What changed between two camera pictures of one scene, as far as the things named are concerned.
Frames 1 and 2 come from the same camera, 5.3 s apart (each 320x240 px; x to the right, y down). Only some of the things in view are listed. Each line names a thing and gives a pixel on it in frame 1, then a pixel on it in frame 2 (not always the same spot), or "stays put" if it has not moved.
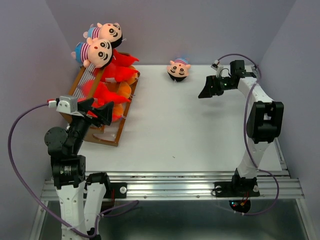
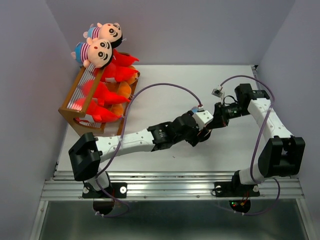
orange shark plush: (133, 79) stays put
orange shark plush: (118, 109) stays put
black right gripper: (211, 87) → (220, 118)
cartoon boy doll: (178, 69) → (195, 109)
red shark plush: (122, 59) stays put
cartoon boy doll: (111, 32) stays put
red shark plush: (98, 91) stays put
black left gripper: (104, 112) → (193, 140)
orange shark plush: (124, 89) stays put
